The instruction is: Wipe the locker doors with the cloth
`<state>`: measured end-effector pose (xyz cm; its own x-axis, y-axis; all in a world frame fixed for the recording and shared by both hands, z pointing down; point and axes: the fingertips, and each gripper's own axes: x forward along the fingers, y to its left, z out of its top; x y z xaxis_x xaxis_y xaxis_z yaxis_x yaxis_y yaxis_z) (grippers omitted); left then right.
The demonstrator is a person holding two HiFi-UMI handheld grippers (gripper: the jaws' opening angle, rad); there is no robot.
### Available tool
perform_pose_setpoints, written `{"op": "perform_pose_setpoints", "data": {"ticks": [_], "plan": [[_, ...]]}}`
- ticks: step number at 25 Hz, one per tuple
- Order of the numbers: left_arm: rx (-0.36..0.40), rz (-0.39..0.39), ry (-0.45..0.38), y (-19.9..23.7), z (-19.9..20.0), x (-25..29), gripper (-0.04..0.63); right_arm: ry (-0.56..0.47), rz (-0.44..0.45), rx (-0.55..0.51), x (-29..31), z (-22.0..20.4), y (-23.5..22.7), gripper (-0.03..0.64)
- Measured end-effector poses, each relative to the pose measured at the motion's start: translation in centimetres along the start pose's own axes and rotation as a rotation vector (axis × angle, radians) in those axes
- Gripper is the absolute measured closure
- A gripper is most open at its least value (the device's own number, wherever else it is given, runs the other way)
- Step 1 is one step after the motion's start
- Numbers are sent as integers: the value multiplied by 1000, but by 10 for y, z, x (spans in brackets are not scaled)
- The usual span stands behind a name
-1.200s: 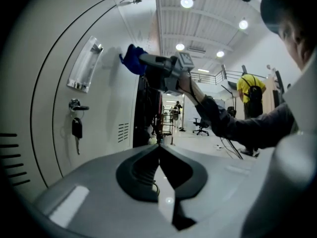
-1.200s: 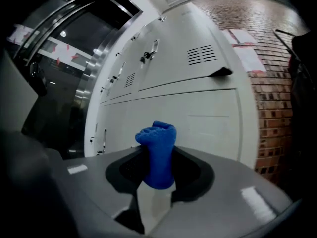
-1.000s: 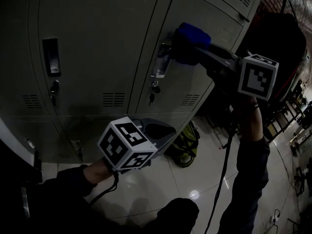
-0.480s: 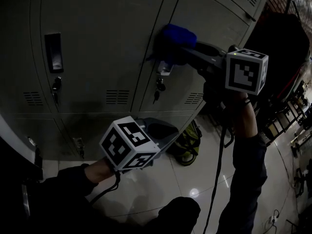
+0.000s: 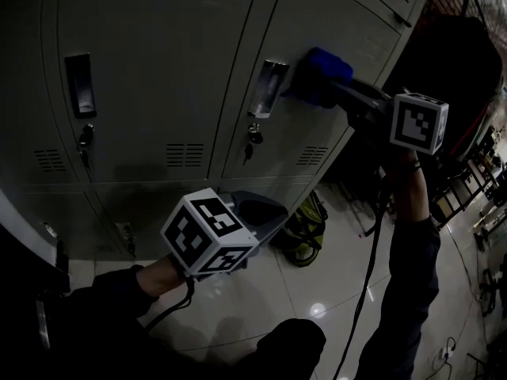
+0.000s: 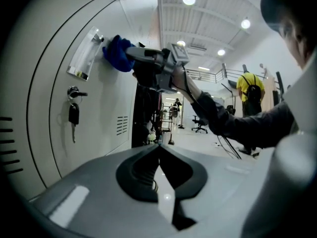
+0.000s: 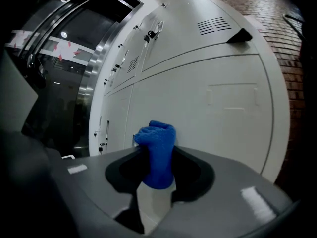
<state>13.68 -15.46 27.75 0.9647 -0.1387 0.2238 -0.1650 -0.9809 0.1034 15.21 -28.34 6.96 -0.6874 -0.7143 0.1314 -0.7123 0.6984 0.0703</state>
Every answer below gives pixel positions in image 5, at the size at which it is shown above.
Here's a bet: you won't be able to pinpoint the grey metal locker door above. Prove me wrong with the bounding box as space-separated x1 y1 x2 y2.
220 0 402 181

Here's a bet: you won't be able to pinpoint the person's right forearm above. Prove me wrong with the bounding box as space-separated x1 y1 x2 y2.
356 148 441 380

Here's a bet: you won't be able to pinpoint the black metal stand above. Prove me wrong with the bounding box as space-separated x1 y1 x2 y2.
477 253 507 318

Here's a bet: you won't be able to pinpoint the black metal frame shelf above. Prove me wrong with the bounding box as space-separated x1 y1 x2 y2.
429 131 502 231

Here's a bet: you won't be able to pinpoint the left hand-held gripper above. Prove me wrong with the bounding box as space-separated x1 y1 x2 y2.
160 187 289 279

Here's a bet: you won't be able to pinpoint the white metal lockers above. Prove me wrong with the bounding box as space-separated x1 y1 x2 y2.
0 0 429 260

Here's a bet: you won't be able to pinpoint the black padlock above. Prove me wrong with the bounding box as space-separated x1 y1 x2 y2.
247 121 265 145

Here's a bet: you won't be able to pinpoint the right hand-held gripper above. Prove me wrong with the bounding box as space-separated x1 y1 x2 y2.
334 78 451 157

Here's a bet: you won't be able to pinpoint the keys in left lock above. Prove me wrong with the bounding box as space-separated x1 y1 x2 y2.
77 123 96 150

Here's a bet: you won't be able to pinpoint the black metal rack bar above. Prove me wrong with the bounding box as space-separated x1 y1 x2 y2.
459 0 490 21

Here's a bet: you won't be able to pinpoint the grey metal locker cabinet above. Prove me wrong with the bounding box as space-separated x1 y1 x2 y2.
0 0 435 260

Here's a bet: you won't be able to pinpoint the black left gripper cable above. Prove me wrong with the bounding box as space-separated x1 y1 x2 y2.
144 275 196 330

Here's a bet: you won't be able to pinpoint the person's black trouser leg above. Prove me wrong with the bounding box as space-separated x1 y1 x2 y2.
255 317 328 380

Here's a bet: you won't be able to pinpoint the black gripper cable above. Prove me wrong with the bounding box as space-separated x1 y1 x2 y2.
144 275 196 330
331 164 391 380

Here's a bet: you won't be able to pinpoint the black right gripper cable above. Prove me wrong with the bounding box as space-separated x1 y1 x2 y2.
331 164 391 380

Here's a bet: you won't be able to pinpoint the blue wiping cloth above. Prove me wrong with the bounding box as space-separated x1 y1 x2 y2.
279 47 354 110

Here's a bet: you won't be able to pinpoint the person's dark torso clothing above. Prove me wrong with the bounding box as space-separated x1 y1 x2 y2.
0 275 262 380

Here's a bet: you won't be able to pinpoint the yellow-green backpack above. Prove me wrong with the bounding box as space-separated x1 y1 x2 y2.
271 190 330 268

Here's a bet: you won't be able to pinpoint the person's left forearm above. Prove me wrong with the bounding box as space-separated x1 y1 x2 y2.
71 253 188 332

